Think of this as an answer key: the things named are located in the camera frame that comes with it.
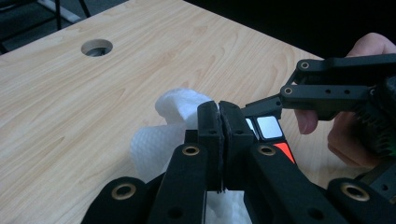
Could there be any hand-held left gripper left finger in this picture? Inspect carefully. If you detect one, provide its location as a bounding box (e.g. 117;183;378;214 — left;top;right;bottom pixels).
148;100;226;224

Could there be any white wet wipe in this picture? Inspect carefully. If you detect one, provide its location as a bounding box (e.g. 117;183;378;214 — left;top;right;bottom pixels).
130;88;253;224

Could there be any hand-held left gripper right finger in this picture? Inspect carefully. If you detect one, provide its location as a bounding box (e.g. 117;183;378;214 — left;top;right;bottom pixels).
219;100;348;224

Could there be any multicoloured puzzle cube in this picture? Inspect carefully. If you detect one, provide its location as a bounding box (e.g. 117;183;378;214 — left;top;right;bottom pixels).
244;115;297;165

